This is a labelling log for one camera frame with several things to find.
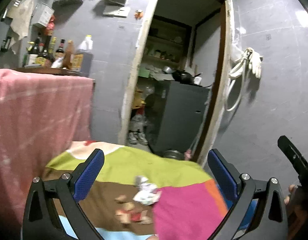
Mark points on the dark grey cabinet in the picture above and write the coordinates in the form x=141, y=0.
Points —
x=174, y=114

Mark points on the green box on shelf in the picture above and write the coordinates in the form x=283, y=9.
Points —
x=143, y=72

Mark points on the dark soy sauce bottle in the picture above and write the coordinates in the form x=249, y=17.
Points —
x=59, y=54

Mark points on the pink hanging cloth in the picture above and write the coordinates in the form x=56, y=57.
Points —
x=40, y=116

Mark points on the wooden door frame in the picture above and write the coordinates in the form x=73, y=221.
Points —
x=216, y=108

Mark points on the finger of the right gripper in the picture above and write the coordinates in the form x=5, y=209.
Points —
x=298, y=162

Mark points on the small steel pot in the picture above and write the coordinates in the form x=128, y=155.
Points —
x=173, y=154

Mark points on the grey wall box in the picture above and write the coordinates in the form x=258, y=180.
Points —
x=42, y=15

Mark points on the black wok on cabinet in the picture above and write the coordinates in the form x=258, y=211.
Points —
x=184, y=77

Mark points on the white rubber gloves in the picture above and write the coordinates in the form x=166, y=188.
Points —
x=254, y=62

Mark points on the orange peel scraps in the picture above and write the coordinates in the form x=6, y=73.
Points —
x=129, y=212

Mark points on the beige hanging rag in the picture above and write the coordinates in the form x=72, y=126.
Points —
x=19, y=25

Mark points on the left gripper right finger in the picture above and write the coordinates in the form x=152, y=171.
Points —
x=266, y=216

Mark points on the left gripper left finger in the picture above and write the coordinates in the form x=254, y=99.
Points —
x=41, y=219

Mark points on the multicolour patchwork tablecloth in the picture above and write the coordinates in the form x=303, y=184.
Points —
x=191, y=205

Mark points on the person's right hand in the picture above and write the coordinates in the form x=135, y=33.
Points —
x=296, y=212

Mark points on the blue plastic bucket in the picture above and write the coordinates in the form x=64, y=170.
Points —
x=238, y=205

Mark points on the white green wrapper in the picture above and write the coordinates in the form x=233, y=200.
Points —
x=148, y=193

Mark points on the brown sauce bottle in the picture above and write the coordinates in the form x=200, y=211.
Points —
x=68, y=55

